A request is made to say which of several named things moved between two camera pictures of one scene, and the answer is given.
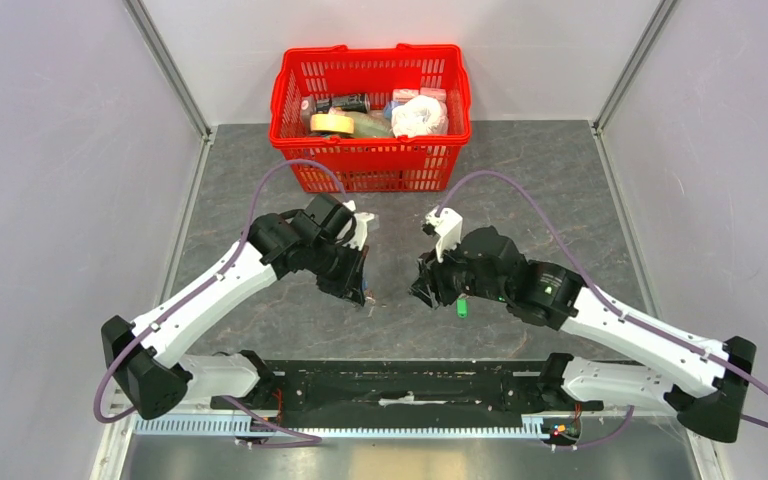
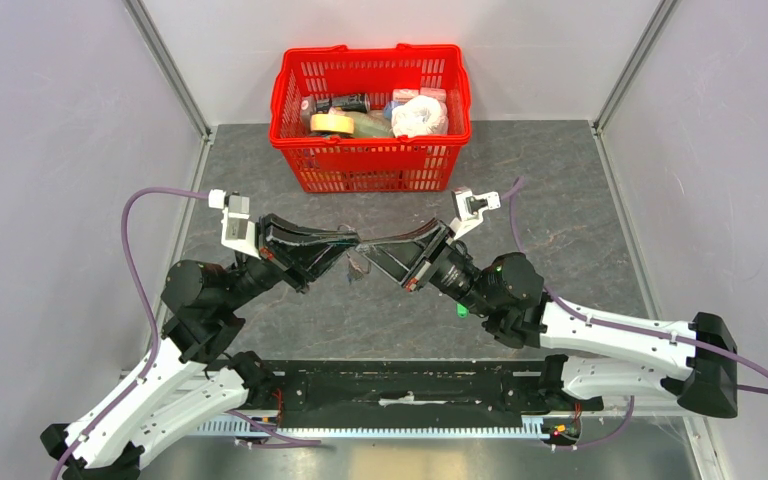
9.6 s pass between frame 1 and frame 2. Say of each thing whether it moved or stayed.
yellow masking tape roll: stayed
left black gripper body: moved
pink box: stayed
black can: stayed
